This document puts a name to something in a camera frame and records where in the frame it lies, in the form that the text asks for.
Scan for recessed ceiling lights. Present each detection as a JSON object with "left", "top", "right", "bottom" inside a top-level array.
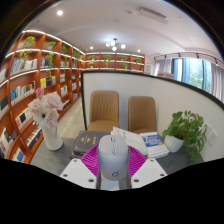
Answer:
[{"left": 55, "top": 9, "right": 95, "bottom": 51}]

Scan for thick white book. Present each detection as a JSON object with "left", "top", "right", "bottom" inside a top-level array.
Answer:
[{"left": 110, "top": 126, "right": 149, "bottom": 156}]

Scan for ceiling chandelier lamp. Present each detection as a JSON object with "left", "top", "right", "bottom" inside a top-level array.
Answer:
[{"left": 104, "top": 37, "right": 127, "bottom": 52}]

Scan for dark hardcover book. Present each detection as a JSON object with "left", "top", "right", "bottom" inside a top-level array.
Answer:
[{"left": 72, "top": 130, "right": 112, "bottom": 157}]

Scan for black track light rail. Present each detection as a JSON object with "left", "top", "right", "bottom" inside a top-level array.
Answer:
[{"left": 153, "top": 52, "right": 224, "bottom": 66}]

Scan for ceiling air vent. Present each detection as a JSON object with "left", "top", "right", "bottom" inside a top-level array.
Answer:
[{"left": 136, "top": 5, "right": 169, "bottom": 25}]

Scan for white wall socket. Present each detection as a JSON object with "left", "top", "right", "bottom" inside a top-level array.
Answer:
[{"left": 206, "top": 125, "right": 218, "bottom": 146}]

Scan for white computer mouse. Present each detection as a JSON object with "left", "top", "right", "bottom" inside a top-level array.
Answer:
[{"left": 97, "top": 134, "right": 130, "bottom": 182}]

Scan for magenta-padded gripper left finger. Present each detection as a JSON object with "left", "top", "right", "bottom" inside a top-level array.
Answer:
[{"left": 59, "top": 144, "right": 102, "bottom": 190}]

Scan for window with blue frame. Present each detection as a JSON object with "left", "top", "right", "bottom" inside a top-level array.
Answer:
[{"left": 171, "top": 57, "right": 214, "bottom": 91}]

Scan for white vase with pink flowers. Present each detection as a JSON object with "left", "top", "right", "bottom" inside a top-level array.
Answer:
[{"left": 27, "top": 87, "right": 65, "bottom": 152}]

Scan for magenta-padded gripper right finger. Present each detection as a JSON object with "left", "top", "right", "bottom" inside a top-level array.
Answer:
[{"left": 127, "top": 145, "right": 168, "bottom": 190}]

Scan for white book with blue cover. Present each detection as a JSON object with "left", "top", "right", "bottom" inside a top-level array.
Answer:
[{"left": 139, "top": 131, "right": 170, "bottom": 159}]

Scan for white curtain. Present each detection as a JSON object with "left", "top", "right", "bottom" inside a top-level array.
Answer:
[
  {"left": 211, "top": 63, "right": 224, "bottom": 101},
  {"left": 153, "top": 59, "right": 173, "bottom": 76}
]

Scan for orange bookshelf unit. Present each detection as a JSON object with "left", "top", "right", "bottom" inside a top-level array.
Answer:
[{"left": 0, "top": 29, "right": 146, "bottom": 165}]

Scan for tan upholstered chair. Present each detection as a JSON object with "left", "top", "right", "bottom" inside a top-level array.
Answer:
[
  {"left": 127, "top": 95, "right": 158, "bottom": 135},
  {"left": 87, "top": 89, "right": 120, "bottom": 132}
]

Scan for green plant in white pot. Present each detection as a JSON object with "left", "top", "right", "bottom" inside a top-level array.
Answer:
[{"left": 162, "top": 110, "right": 208, "bottom": 163}]

